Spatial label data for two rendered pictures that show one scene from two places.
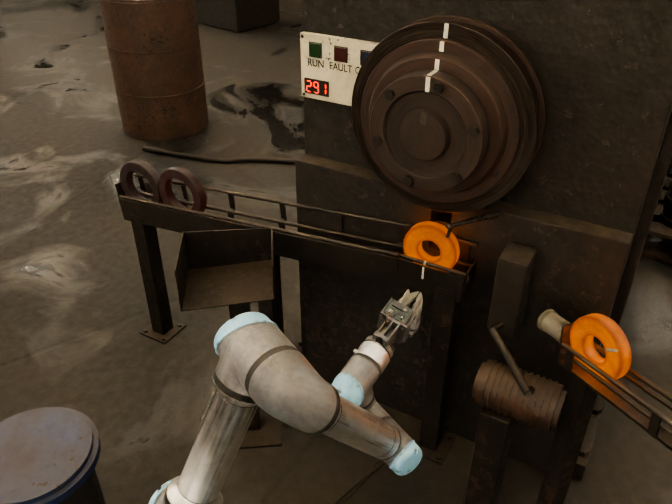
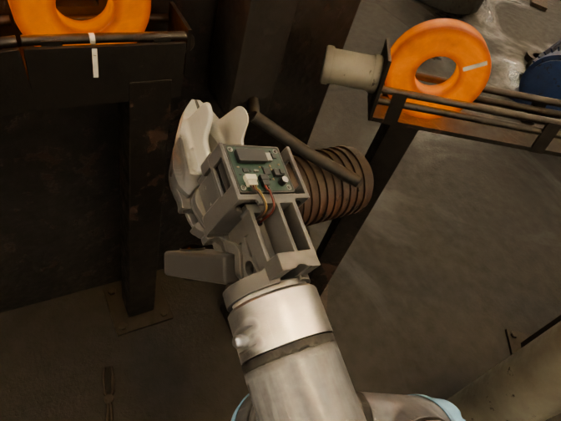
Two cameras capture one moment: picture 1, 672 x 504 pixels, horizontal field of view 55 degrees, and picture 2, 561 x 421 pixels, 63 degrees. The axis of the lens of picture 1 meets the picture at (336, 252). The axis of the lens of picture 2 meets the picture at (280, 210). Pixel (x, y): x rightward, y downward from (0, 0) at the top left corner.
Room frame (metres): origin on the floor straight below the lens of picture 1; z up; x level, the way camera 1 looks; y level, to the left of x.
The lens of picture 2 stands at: (1.05, 0.11, 1.03)
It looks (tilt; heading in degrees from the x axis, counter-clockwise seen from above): 47 degrees down; 288
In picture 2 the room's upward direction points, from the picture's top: 20 degrees clockwise
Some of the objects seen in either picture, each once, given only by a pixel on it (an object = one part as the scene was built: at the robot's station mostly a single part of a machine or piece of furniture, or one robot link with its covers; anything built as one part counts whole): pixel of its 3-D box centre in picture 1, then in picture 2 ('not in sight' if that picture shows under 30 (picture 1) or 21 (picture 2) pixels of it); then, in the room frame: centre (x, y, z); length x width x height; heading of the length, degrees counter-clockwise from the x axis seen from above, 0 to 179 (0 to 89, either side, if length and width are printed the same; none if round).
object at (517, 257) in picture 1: (511, 289); (248, 36); (1.38, -0.47, 0.68); 0.11 x 0.08 x 0.24; 150
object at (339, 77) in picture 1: (342, 71); not in sight; (1.75, -0.02, 1.15); 0.26 x 0.02 x 0.18; 60
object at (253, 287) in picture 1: (236, 345); not in sight; (1.52, 0.31, 0.36); 0.26 x 0.20 x 0.72; 95
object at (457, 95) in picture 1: (426, 133); not in sight; (1.40, -0.21, 1.11); 0.28 x 0.06 x 0.28; 60
